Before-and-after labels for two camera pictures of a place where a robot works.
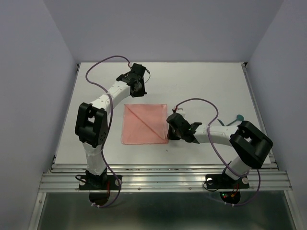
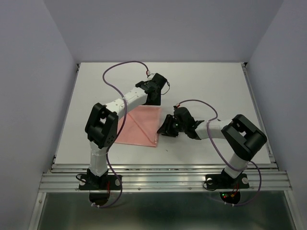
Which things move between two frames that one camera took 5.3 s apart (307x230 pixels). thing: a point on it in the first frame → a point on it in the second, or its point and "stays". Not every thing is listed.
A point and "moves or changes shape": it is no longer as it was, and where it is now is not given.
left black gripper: x=141 y=93 → x=157 y=102
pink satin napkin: x=144 y=123 moves or changes shape
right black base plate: x=221 y=181 stays
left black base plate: x=100 y=182 stays
